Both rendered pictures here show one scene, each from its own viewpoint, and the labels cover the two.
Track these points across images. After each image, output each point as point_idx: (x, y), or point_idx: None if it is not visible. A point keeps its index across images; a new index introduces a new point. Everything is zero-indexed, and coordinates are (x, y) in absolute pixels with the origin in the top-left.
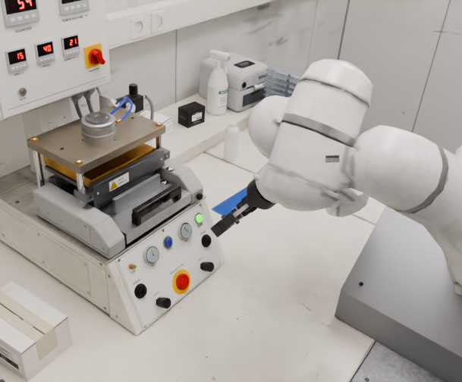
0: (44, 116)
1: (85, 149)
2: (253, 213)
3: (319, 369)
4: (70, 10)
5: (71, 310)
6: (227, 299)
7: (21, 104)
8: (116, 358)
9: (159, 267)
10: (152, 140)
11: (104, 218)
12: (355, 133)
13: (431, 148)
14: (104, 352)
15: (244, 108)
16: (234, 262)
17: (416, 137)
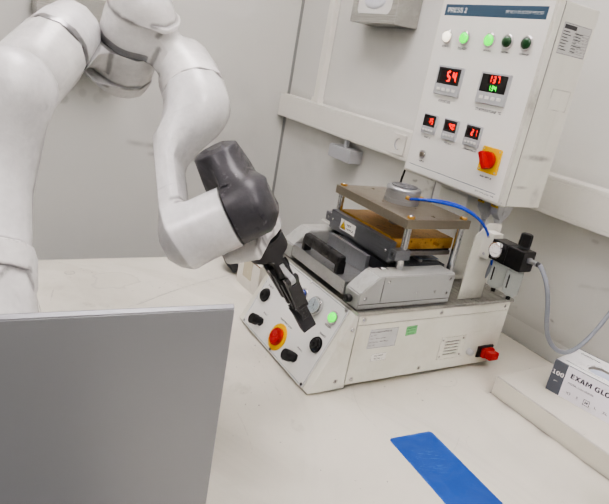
0: (440, 198)
1: (366, 191)
2: (409, 468)
3: None
4: (484, 100)
5: None
6: (243, 372)
7: (418, 165)
8: None
9: (283, 302)
10: (591, 395)
11: (309, 228)
12: (100, 20)
13: (40, 9)
14: (235, 304)
15: None
16: (301, 401)
17: (55, 4)
